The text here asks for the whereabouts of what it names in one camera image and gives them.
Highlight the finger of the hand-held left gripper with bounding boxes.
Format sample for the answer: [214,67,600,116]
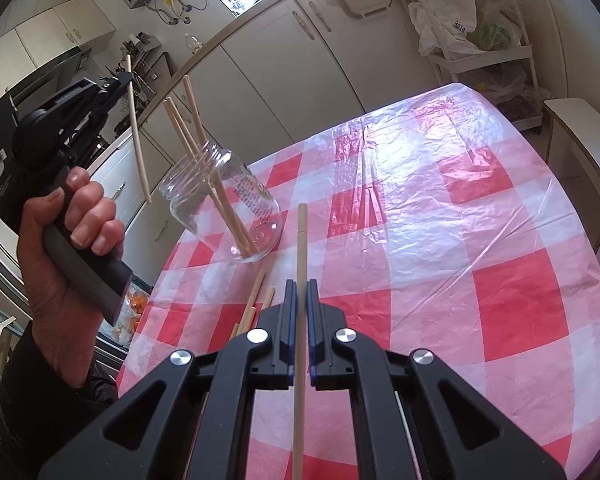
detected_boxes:
[55,91,119,156]
[55,72,133,111]

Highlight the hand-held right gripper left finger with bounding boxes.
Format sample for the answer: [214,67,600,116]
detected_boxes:
[37,280,298,480]

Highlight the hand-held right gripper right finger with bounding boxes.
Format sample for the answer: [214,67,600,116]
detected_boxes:
[306,279,566,480]

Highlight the row of wooden chopsticks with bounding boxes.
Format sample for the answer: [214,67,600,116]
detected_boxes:
[230,270,277,341]

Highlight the pale wooden chopstick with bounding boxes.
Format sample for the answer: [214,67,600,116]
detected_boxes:
[168,98,258,258]
[181,75,241,241]
[163,98,253,259]
[292,204,308,480]
[125,56,154,205]

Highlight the clear glass jar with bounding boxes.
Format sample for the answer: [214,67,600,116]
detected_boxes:
[159,140,283,264]

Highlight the person's left forearm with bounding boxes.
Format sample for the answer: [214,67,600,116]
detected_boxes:
[0,320,121,480]

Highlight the person's left hand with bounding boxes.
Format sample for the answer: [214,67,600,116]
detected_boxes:
[18,166,127,388]

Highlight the range hood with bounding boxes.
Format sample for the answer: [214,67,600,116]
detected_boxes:
[5,47,93,111]

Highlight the red checked plastic tablecloth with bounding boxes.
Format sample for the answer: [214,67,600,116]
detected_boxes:
[115,82,600,480]

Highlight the bag of oranges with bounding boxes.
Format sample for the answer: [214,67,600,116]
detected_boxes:
[100,285,153,348]

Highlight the white base cabinets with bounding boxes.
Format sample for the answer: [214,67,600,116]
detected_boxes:
[95,0,461,261]

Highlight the clear plastic bag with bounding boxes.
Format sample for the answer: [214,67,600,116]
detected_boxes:
[475,62,551,121]

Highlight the white trolley rack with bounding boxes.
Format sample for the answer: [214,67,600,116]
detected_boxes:
[382,0,543,133]

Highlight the white stool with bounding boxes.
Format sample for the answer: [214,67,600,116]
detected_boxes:
[542,97,600,251]

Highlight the white plastic bag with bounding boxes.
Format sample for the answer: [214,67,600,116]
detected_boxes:
[407,0,481,58]

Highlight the bag of green vegetables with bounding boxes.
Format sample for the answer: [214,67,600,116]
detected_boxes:
[467,5,523,51]

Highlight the wall utensil rack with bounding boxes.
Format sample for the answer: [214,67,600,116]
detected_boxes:
[120,32,161,61]

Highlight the white wall cabinets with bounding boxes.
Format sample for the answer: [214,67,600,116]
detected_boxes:
[0,0,117,106]

